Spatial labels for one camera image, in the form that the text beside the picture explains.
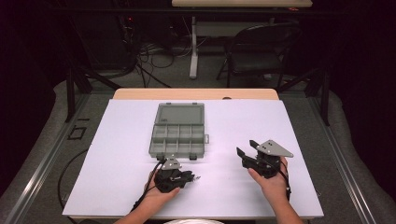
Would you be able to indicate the black metal stand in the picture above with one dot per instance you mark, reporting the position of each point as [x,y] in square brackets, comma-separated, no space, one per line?
[70,93]
[325,99]

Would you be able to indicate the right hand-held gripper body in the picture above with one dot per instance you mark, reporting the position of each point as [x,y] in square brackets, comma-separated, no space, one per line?
[271,149]

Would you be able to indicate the dark equipment cabinet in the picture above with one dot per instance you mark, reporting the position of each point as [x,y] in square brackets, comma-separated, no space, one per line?
[102,43]

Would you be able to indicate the person's left hand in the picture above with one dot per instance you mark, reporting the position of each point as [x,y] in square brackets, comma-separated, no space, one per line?
[155,196]

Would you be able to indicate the dark round table grommet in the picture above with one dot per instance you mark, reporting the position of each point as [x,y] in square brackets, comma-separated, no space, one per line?
[226,98]

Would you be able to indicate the white table cover sheet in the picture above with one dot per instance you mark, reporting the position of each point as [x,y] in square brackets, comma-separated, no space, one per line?
[249,124]

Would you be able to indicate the short black tape strip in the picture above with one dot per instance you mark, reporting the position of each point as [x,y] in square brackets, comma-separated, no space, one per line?
[83,119]

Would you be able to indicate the person's right hand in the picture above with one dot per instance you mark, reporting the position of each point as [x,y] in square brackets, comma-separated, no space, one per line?
[275,186]

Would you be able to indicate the grey plastic compartment box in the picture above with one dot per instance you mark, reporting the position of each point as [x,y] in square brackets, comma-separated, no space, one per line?
[177,140]

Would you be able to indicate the aluminium floor rail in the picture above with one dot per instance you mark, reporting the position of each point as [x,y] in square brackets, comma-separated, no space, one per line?
[345,174]
[40,168]

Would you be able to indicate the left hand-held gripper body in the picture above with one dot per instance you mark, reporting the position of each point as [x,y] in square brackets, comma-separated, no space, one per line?
[169,180]

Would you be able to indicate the black folding chair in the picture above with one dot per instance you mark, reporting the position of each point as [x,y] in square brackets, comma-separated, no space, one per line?
[258,63]

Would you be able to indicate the white-legged desk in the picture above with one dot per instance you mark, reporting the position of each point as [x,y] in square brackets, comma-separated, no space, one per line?
[194,56]

